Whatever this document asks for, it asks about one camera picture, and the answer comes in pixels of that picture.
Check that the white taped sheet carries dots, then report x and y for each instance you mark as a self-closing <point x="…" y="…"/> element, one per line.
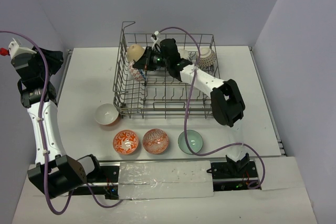
<point x="162" y="180"/>

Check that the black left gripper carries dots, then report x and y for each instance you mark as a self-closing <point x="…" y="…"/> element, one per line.
<point x="52" y="57"/>

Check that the pale green bowl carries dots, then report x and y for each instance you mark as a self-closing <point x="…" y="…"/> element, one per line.
<point x="195" y="141"/>

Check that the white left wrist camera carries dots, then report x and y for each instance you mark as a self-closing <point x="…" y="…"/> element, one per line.
<point x="15" y="48"/>

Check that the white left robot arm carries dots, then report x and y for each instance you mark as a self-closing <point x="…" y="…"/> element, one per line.
<point x="55" y="172"/>

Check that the black mounting rail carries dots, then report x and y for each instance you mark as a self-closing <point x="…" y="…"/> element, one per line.
<point x="225" y="178"/>

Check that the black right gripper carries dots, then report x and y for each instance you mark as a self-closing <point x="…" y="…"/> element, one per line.
<point x="145" y="62"/>

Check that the blue white patterned bowl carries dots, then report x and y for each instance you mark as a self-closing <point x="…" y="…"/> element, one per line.
<point x="136" y="74"/>

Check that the orange geometric pattern bowl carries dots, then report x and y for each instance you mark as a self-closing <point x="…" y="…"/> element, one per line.
<point x="155" y="141"/>

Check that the white bowl orange rim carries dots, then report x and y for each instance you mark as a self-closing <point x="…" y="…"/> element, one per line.
<point x="184" y="54"/>

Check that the grey wire dish rack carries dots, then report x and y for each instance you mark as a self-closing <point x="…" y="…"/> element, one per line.
<point x="160" y="96"/>

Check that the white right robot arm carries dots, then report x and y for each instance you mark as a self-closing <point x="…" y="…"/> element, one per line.
<point x="226" y="100"/>

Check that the tan bowl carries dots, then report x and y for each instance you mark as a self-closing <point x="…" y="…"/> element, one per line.
<point x="135" y="52"/>

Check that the orange bowl under stack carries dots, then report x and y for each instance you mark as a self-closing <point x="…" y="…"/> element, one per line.
<point x="107" y="115"/>

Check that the orange floral pattern bowl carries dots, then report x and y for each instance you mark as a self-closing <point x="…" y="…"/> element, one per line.
<point x="125" y="142"/>

